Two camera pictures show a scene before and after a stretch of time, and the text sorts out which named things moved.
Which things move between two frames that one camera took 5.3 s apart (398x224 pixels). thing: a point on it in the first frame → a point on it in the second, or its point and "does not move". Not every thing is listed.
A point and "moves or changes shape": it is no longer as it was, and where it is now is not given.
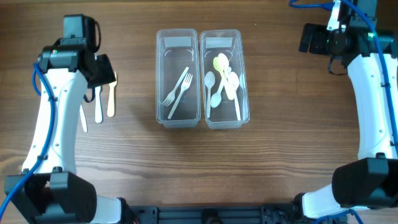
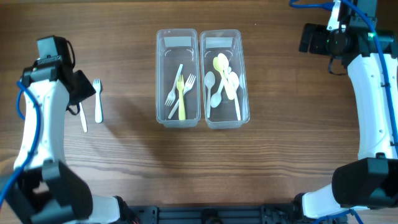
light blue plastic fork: [99, 112] does not move
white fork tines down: [171, 96] moves or changes shape
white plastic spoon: [209, 81] does not move
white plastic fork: [83, 119] does not move
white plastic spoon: [216, 98] does not move
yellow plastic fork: [111, 111] → [180, 84]
